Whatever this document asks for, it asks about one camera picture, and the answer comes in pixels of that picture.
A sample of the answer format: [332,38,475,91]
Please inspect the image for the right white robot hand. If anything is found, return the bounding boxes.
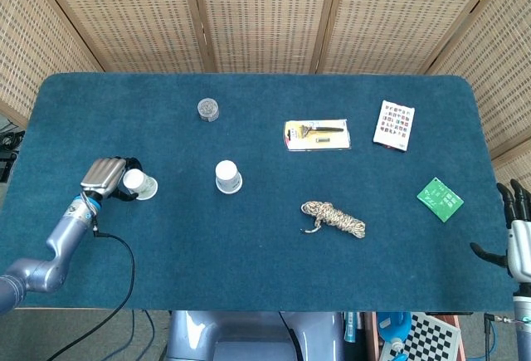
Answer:
[470,178,531,284]

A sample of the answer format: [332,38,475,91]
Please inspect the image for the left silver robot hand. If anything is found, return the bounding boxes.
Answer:
[80,156,144,202]

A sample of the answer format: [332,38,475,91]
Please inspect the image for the paper cup green flower print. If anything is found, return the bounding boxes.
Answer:
[122,168,159,202]

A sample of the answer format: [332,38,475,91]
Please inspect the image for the paper cup blue flower print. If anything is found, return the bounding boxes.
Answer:
[214,159,243,194]

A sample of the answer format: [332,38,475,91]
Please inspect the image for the green flat packet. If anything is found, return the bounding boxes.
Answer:
[417,177,465,223]

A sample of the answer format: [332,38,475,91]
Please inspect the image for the black equipment on floor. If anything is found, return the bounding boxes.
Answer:
[0,114,26,182]

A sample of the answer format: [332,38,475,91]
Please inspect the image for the black white checkerboard sheet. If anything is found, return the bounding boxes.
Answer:
[379,312,462,361]

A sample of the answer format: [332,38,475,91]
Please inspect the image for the small clear round jar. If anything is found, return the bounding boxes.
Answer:
[197,97,221,122]

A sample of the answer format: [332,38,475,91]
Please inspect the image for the blue plastic object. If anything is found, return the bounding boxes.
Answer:
[376,311,412,344]

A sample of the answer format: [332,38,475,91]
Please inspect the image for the white card box colourful squares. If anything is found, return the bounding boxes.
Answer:
[373,100,416,153]

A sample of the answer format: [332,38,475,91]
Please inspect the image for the blue table cloth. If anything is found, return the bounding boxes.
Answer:
[0,72,519,312]

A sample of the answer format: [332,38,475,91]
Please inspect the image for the razor in yellow blister pack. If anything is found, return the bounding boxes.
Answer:
[283,118,353,153]

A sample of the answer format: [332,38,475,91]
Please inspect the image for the silver robot torso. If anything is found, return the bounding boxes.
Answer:
[165,310,345,361]

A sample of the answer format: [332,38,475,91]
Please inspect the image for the woven wooden folding screen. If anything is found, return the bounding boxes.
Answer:
[0,0,531,188]

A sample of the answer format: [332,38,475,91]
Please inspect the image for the black cable of right wrist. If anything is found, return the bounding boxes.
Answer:
[482,313,518,356]

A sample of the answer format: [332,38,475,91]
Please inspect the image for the black cable of wrist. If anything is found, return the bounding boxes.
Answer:
[482,313,518,356]
[39,227,137,361]

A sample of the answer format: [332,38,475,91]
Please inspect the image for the black cable of left wrist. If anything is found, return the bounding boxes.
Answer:
[39,227,137,361]

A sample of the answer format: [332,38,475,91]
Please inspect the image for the beige patterned rope bundle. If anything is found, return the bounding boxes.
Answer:
[300,200,367,239]

